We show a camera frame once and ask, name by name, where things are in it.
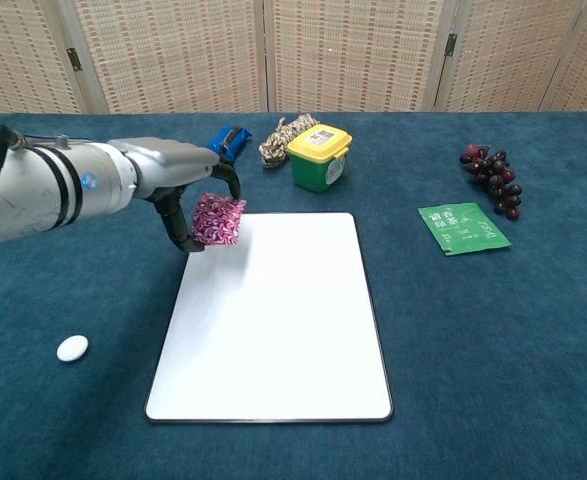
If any pink patterned packet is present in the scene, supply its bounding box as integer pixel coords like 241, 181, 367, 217
191, 192, 248, 247

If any beige braided rope bundle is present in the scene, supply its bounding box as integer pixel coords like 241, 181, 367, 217
258, 114, 321, 170

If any white rectangular board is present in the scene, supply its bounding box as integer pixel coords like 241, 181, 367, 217
144, 212, 394, 425

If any blue wrapped pack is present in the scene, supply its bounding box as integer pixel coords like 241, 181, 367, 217
205, 124, 252, 164

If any woven folding screen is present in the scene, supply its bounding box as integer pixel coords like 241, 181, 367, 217
0, 0, 587, 119

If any blue felt table cover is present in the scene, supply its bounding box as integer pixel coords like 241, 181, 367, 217
0, 110, 587, 480

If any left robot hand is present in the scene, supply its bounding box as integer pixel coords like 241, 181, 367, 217
107, 137, 242, 254

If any green tea packet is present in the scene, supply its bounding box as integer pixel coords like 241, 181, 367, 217
417, 201, 513, 257

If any green container with yellow lid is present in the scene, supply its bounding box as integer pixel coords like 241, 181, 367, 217
286, 124, 351, 193

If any dark red grape bunch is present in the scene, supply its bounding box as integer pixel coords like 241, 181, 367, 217
459, 143, 524, 222

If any white round pebble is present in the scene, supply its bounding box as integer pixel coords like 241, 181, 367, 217
56, 335, 90, 362

